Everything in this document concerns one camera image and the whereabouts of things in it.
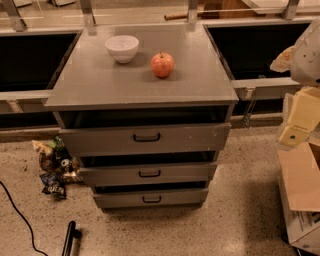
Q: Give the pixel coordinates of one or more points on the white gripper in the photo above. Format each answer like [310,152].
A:
[306,60]

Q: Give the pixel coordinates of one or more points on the grey top drawer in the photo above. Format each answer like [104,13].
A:
[132,140]

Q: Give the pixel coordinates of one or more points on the grey drawer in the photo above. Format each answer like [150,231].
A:
[132,140]
[151,198]
[148,174]

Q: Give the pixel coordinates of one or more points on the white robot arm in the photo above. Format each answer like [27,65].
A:
[302,60]

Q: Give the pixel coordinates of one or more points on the grey middle drawer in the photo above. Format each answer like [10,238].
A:
[148,174]

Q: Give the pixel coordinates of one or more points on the grey drawer cabinet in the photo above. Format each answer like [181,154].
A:
[95,91]

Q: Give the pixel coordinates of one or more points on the grey bottom drawer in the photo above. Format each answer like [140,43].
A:
[151,198]

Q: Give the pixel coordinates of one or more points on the cardboard box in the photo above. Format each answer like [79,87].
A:
[299,185]

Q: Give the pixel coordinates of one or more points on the red apple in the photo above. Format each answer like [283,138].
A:
[162,64]

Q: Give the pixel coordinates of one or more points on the white ceramic bowl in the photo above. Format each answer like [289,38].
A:
[122,48]

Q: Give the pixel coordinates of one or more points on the pile of snack bags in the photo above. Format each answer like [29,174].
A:
[55,158]

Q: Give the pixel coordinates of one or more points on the blue snack bag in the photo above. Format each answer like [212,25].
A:
[53,185]

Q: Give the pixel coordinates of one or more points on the black bar handle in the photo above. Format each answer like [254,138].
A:
[71,234]

